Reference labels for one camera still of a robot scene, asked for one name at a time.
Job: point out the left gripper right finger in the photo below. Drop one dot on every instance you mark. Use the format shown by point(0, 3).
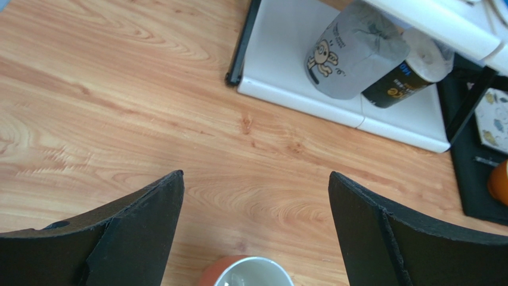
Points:
point(386, 243)

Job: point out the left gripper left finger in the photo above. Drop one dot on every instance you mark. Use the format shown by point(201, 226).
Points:
point(124, 242)

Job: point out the brown toilet roll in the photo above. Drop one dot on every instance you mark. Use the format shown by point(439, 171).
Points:
point(428, 62)

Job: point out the grey toilet roll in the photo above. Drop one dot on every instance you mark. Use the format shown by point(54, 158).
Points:
point(356, 49)

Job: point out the cream three-tier checkered shelf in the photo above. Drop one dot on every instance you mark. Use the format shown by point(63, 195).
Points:
point(290, 53)

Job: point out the silver table knife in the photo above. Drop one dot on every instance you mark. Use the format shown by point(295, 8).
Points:
point(486, 161)

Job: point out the white bowl orange outside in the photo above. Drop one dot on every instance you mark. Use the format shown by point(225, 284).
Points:
point(497, 183)

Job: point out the square floral ceramic plate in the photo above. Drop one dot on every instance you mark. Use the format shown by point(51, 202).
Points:
point(491, 120)

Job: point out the black cloth placemat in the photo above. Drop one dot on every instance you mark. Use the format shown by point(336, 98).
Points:
point(459, 94)

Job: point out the white mug orange handle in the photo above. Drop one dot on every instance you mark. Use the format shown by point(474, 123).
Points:
point(245, 270)

